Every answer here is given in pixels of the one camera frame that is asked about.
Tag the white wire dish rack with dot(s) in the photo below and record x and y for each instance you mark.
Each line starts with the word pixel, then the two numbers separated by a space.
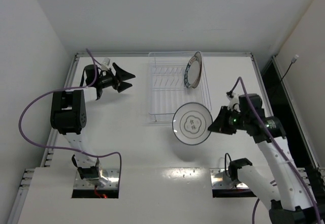
pixel 169 89

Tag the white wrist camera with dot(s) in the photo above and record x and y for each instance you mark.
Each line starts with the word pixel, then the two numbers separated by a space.
pixel 233 101
pixel 105 65

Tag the green rimmed white plate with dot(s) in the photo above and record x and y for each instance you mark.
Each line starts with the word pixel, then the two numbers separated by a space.
pixel 191 72

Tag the white front cover board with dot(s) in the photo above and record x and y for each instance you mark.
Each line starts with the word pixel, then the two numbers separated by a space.
pixel 147 195

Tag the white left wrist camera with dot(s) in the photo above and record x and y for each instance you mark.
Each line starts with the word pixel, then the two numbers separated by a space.
pixel 105 65

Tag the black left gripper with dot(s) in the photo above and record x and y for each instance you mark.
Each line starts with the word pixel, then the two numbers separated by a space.
pixel 115 81

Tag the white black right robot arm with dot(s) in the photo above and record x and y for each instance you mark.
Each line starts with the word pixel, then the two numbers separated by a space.
pixel 289 199

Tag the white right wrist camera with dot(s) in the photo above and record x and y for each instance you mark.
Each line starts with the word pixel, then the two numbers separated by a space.
pixel 233 101

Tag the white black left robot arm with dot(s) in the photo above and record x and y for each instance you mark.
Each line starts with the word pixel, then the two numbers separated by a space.
pixel 68 116

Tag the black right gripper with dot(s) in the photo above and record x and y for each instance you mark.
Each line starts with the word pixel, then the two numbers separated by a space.
pixel 224 121

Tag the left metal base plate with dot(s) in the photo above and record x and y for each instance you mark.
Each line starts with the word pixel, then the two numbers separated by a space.
pixel 109 179

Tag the grey flower pattern plate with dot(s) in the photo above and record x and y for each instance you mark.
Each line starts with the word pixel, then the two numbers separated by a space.
pixel 190 123

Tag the orange sunburst ceramic plate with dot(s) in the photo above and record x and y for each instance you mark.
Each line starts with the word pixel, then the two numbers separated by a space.
pixel 200 69

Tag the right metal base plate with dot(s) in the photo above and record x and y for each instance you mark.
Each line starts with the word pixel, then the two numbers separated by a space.
pixel 220 181

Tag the metal base plate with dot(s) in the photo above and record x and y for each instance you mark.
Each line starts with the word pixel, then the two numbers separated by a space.
pixel 109 179
pixel 220 181

